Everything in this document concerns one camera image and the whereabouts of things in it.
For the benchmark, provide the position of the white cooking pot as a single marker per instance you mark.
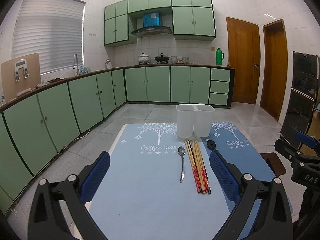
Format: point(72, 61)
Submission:
point(143, 59)

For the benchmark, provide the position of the dark blue placemat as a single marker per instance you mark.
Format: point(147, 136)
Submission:
point(237, 149)

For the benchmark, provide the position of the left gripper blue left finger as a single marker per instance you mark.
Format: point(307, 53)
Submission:
point(46, 220)

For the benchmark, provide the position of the right wooden door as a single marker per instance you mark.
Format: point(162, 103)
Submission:
point(275, 68)

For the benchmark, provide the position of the left wooden door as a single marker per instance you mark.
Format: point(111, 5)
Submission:
point(244, 58)

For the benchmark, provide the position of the black range hood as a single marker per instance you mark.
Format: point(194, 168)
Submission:
point(152, 30)

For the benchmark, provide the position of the chrome kitchen faucet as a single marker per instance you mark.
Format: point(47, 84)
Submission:
point(76, 63)

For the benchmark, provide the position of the light blue placemat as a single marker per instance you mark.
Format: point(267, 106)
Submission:
point(141, 196)

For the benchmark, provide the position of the green lower kitchen cabinets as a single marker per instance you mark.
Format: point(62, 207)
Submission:
point(41, 123)

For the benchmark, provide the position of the black wok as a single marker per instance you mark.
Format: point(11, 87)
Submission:
point(162, 59)

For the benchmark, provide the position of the wooden door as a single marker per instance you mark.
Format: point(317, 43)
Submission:
point(275, 68)
point(244, 58)

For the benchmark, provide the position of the silver kettle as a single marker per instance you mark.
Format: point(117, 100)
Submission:
point(108, 64)

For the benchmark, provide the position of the blue box above hood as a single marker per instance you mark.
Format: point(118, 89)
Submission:
point(151, 19)

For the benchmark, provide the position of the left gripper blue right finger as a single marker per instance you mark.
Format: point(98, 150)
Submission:
point(273, 218)

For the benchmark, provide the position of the cardboard box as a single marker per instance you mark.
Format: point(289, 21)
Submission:
point(314, 131)

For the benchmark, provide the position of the black spoon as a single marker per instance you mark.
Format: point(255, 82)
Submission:
point(211, 145)

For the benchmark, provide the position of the brown wooden stool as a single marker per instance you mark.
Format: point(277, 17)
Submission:
point(274, 163)

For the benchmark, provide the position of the black glass cabinet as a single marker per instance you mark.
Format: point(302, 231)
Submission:
point(304, 92)

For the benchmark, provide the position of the green kitchen cabinets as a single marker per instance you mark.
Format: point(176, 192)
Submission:
point(128, 20)
point(41, 123)

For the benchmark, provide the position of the white window blind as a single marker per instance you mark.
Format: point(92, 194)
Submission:
point(53, 29)

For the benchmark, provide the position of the cardboard board with clips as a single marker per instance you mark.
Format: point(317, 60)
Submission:
point(20, 75)

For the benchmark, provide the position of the green upper kitchen cabinets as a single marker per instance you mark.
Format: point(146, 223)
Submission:
point(128, 20)

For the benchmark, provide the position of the silver metal spoon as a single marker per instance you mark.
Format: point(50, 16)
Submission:
point(181, 152)

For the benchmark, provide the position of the red-handled bamboo chopstick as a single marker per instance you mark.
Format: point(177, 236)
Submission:
point(200, 168)
point(193, 166)
point(202, 189)
point(203, 166)

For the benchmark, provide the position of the green thermos jug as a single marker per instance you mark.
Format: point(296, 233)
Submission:
point(219, 56)

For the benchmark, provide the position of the white two-compartment utensil holder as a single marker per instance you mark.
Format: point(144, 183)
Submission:
point(194, 120)

